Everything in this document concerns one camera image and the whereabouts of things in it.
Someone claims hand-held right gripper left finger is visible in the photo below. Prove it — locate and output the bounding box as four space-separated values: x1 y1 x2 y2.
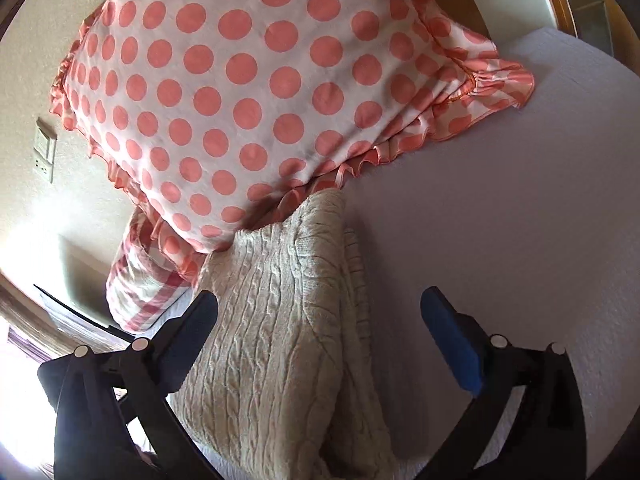
38 290 220 480

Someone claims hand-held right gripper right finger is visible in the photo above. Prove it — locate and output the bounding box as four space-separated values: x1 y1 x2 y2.
419 287 587 480

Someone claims cream cable-knit sweater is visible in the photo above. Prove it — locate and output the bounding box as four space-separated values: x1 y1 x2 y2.
169 189 405 480

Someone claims pink checked pillow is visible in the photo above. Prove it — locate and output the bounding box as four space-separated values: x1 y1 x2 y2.
106 207 201 333

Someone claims white bed sheet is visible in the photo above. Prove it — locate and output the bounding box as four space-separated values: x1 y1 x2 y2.
112 27 640 480

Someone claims pink polka dot pillow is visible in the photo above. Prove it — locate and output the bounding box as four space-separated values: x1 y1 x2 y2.
48 0 536 256

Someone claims white wall switch panel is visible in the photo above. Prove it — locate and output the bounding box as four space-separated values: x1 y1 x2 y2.
33 117 59 183

